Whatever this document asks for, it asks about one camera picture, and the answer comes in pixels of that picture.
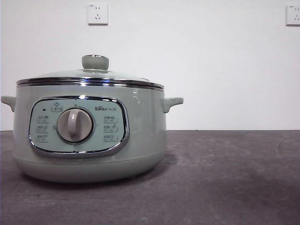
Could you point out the glass lid with green knob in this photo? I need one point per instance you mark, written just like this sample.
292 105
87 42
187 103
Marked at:
95 62

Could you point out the pale green electric pot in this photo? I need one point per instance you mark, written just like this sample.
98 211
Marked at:
145 131

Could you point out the white wall socket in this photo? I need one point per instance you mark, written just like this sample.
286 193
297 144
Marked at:
293 15
98 14

